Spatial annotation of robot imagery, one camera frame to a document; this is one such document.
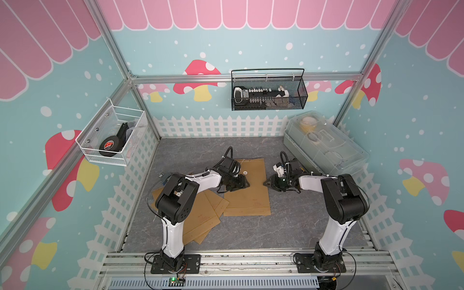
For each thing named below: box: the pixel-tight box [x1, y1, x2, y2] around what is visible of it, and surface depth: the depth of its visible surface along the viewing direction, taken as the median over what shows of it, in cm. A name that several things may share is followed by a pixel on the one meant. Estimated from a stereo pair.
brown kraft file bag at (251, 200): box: [223, 158, 272, 217], surface depth 94 cm
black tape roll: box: [99, 135, 121, 158], surface depth 71 cm
